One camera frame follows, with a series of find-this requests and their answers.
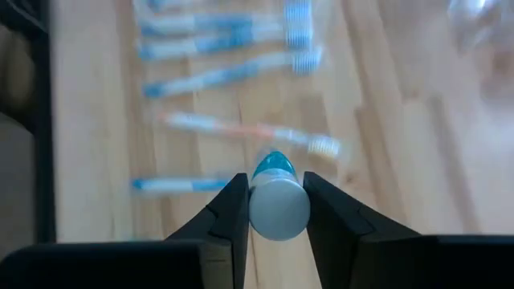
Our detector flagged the orange white toothbrush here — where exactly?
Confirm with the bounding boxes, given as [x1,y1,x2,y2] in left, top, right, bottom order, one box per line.
[158,111,342,160]

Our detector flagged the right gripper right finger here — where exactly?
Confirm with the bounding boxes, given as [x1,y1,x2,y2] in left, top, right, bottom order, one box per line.
[303,171,514,289]

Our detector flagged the blue white toothbrush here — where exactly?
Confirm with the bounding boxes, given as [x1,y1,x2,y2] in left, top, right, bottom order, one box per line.
[139,0,314,38]
[137,26,314,62]
[146,0,194,11]
[131,176,232,193]
[142,46,324,100]

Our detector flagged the teal toothpaste tube white cap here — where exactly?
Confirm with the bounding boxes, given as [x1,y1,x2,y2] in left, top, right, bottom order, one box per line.
[247,150,312,242]

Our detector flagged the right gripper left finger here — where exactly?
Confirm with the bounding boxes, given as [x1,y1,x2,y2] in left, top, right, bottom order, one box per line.
[0,173,251,289]

